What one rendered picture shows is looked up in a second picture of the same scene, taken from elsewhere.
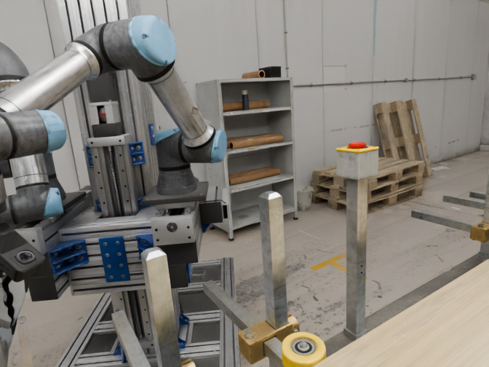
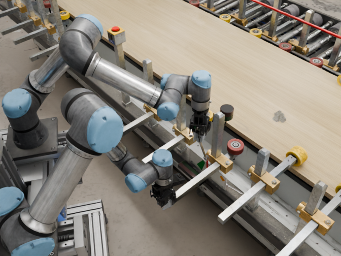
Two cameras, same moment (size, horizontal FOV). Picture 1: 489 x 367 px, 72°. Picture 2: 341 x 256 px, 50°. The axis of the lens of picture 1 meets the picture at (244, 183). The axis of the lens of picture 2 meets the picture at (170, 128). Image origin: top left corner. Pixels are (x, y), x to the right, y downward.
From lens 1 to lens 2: 1.90 m
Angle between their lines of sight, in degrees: 86
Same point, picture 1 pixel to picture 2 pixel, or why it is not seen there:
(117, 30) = (94, 32)
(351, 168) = (123, 38)
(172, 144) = (35, 102)
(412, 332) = (164, 70)
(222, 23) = not seen: outside the picture
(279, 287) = not seen: hidden behind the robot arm
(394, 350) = not seen: hidden behind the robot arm
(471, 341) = (167, 61)
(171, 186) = (45, 130)
